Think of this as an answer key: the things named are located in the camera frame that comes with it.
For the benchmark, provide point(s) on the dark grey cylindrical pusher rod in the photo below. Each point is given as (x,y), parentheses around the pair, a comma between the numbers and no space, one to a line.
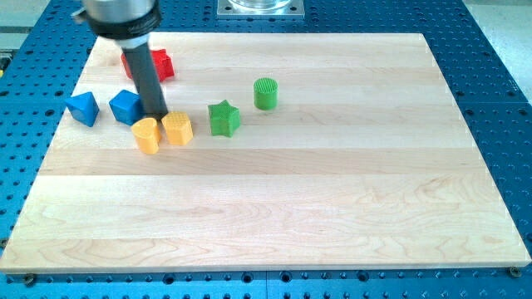
(146,80)

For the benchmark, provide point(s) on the red star block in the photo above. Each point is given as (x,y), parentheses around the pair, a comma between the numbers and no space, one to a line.
(163,64)

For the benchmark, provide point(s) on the blue cube block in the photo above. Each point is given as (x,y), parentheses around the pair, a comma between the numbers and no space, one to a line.
(126,107)

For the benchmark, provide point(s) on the yellow heart block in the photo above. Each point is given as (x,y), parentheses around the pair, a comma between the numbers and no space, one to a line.
(147,135)

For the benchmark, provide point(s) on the blue triangular block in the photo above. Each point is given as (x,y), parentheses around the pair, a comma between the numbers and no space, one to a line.
(83,108)

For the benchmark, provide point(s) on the yellow hexagon block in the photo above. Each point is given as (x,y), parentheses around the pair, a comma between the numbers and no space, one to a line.
(178,128)

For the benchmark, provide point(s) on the green star block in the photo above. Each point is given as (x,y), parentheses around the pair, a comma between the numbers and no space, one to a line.
(224,119)

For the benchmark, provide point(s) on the green cylinder block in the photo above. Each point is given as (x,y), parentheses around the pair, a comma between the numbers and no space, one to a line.
(265,93)

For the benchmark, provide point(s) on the light wooden board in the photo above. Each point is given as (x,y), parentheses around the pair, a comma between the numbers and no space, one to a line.
(366,162)

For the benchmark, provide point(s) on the left board clamp screw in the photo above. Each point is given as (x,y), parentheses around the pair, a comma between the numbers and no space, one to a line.
(29,279)

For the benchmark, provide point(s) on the board clamp screw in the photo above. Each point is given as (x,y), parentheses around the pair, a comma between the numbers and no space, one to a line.
(514,272)
(29,279)

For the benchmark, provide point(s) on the right board clamp screw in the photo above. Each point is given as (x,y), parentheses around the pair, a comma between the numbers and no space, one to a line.
(514,272)

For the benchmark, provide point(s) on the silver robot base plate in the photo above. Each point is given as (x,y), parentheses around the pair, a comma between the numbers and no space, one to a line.
(233,9)

